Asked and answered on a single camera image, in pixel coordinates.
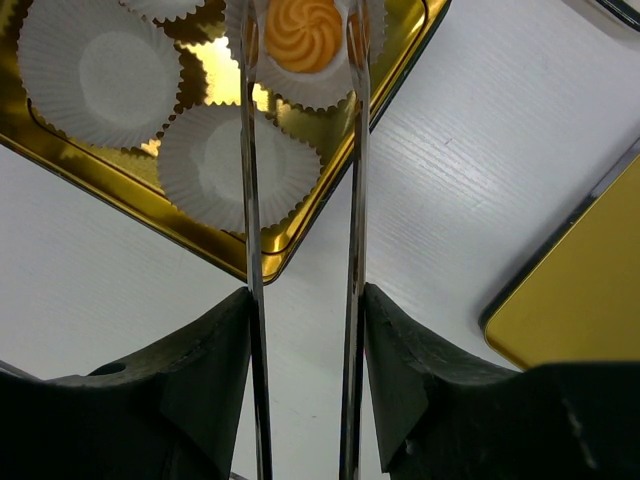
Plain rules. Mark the metal serving tongs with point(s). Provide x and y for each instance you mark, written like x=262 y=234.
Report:
x=358 y=48

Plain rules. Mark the paper cup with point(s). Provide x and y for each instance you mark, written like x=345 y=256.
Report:
x=97 y=72
x=200 y=168
x=319 y=91
x=163 y=10

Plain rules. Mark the front left paper cup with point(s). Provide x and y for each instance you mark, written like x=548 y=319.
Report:
x=97 y=72

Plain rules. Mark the strawberry pattern tray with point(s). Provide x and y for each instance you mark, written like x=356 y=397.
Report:
x=614 y=17

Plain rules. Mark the cookie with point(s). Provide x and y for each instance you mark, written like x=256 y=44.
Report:
x=303 y=36

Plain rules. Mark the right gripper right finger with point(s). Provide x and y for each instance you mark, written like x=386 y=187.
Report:
x=441 y=412

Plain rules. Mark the gold tin lid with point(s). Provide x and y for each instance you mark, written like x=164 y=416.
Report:
x=578 y=298

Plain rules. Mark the back right paper cup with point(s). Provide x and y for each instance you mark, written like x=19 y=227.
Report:
x=319 y=91

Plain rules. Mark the front right paper cup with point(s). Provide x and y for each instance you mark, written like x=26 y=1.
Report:
x=200 y=168

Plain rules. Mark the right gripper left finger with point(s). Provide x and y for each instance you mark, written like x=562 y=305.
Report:
x=168 y=411

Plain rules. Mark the back left paper cup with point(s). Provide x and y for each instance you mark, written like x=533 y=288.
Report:
x=163 y=10

